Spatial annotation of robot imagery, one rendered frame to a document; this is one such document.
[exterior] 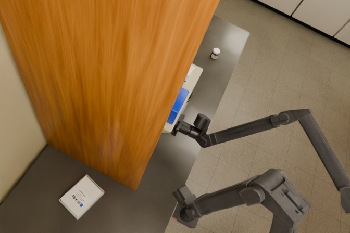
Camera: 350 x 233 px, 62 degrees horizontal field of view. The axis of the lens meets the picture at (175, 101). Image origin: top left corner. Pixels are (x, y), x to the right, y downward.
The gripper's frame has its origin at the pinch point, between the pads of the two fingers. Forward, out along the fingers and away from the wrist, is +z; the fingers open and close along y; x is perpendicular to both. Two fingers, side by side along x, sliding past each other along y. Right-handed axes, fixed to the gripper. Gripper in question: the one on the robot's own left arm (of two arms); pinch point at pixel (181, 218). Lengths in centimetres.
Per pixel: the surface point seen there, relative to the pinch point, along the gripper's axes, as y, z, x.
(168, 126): 22.7, -40.7, -14.8
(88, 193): 41.3, 12.5, 6.6
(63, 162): 61, 17, -1
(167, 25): 30, -92, -6
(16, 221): 62, 17, 29
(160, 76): 29, -77, -5
